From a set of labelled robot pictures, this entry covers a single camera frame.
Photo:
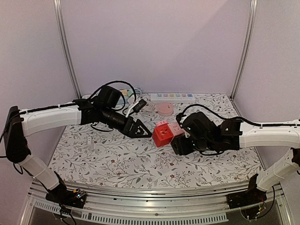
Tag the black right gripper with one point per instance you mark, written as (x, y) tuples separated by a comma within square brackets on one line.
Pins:
[(179, 145)]

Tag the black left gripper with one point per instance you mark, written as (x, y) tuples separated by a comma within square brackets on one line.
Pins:
[(133, 132)]

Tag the red cube socket adapter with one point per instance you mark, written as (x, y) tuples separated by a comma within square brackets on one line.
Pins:
[(162, 135)]

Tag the light pink cube socket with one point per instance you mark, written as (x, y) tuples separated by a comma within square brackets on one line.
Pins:
[(175, 129)]

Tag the pink plug adapter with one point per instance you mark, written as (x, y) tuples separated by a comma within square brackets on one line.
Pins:
[(162, 123)]

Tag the dark green cube socket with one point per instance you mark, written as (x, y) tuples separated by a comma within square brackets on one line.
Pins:
[(182, 146)]

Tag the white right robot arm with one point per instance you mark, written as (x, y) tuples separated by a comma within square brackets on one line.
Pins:
[(283, 134)]

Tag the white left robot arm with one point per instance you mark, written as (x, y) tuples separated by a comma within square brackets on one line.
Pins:
[(99, 107)]

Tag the white plug block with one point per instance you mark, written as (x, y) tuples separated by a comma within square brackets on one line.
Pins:
[(132, 99)]

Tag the green beige socket adapter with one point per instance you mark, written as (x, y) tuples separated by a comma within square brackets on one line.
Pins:
[(129, 92)]

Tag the white colourful power strip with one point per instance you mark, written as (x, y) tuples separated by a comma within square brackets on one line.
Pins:
[(172, 98)]

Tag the floral table cloth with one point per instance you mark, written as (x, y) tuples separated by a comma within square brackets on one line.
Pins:
[(104, 157)]

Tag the pink round cable reel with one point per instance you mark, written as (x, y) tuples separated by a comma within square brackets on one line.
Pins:
[(165, 109)]

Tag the aluminium front rail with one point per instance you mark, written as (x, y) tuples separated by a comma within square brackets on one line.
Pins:
[(163, 206)]

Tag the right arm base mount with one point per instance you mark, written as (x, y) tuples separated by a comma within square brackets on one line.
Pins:
[(244, 198)]

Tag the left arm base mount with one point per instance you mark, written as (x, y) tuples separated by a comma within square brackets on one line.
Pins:
[(73, 198)]

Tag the right aluminium corner post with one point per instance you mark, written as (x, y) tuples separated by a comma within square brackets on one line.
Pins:
[(245, 49)]

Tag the aluminium corner post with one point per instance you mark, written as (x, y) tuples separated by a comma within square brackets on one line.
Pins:
[(65, 47), (245, 49)]

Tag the left aluminium corner post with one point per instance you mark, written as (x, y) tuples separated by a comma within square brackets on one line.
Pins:
[(65, 47)]

